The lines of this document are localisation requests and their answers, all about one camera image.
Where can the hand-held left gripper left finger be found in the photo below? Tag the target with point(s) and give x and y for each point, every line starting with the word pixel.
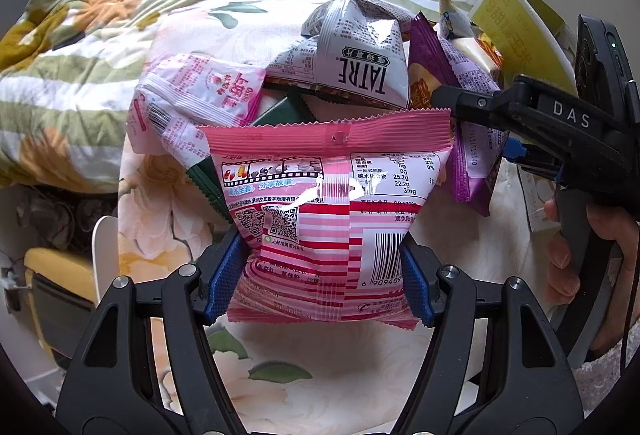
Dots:
pixel 222 275

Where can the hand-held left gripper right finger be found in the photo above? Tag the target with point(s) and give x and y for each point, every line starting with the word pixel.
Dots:
pixel 417 285

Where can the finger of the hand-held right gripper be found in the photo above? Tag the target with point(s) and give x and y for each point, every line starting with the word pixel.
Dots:
pixel 480 107
pixel 530 160

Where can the purple snack packet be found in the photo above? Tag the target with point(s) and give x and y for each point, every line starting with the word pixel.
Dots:
pixel 430 65
pixel 475 165

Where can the green cardboard box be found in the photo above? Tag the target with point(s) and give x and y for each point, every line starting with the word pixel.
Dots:
pixel 520 30

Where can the pink striped snack packet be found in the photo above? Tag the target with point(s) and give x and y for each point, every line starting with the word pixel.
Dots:
pixel 325 215

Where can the person's right hand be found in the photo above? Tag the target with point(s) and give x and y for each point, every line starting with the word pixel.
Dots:
pixel 612 230

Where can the cream green snack packet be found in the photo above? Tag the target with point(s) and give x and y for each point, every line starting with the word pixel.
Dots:
pixel 480 52

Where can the white grey snack packet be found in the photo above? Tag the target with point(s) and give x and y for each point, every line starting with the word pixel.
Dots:
pixel 350 60

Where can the yellow chair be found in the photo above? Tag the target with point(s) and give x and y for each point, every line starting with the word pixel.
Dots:
pixel 55 275

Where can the dark green snack packet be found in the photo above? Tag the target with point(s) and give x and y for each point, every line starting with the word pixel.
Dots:
pixel 280 112

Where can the light pink snack packet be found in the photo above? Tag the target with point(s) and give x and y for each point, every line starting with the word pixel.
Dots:
pixel 190 100

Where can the floral green striped blanket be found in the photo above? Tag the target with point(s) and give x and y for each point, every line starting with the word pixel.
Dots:
pixel 125 15

